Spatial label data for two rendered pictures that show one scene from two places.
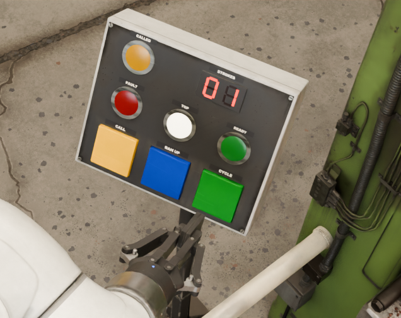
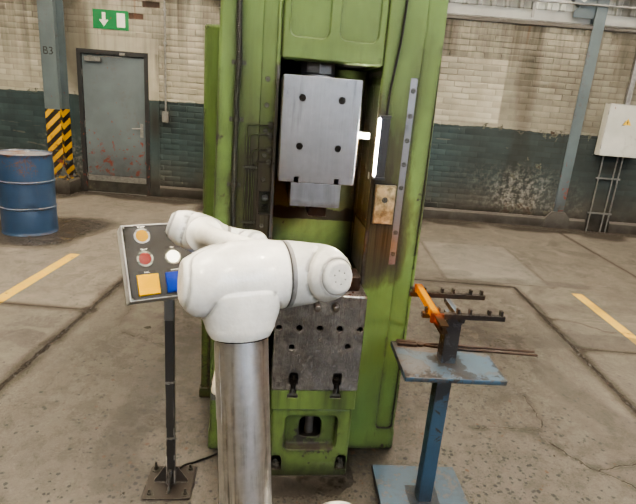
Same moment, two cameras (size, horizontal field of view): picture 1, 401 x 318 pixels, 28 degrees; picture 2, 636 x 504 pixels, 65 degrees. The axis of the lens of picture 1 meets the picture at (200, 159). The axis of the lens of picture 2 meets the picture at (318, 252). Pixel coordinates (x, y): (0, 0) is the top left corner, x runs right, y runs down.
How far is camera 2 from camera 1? 1.41 m
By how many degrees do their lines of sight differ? 55
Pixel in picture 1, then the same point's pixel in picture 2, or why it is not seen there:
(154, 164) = (170, 278)
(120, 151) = (152, 282)
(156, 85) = (155, 244)
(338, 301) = not seen: hidden behind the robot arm
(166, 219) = (115, 454)
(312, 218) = not seen: hidden behind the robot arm
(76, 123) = (8, 456)
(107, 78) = (131, 252)
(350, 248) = not seen: hidden behind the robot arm
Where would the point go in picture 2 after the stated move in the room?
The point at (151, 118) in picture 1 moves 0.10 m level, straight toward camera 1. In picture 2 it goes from (159, 260) to (178, 266)
